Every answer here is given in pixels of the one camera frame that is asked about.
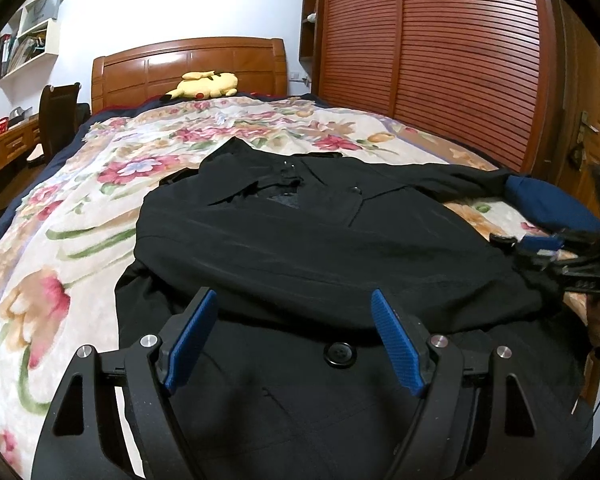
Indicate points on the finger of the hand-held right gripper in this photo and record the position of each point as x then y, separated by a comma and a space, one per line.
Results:
540, 243

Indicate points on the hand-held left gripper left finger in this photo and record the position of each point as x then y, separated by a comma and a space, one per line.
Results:
192, 340

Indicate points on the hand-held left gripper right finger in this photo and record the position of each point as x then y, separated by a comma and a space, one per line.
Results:
395, 340

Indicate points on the black coat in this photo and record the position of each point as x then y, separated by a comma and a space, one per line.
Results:
305, 240

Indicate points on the dark blue pillow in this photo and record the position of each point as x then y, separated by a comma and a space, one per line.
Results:
545, 200

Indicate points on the wooden door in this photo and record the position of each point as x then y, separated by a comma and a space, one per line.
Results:
595, 85

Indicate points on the floral blanket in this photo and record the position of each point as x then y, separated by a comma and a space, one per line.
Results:
80, 210

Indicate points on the wooden slatted wardrobe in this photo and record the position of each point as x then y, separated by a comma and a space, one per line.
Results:
430, 60

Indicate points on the yellow plush toy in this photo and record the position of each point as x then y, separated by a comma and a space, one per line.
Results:
205, 85

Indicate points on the dark chair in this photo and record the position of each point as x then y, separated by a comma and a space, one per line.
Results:
55, 115

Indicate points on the wooden desk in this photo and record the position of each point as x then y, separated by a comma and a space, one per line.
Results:
7, 147

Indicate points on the wooden bed headboard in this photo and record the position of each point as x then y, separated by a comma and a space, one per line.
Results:
180, 60

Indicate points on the small white shelf ornament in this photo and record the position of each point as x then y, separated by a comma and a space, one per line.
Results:
310, 18

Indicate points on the row of books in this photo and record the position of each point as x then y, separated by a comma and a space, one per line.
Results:
7, 55

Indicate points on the grey storage box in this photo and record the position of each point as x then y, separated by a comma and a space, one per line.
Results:
42, 10

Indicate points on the white wall shelf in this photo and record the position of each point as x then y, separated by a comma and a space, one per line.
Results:
47, 45

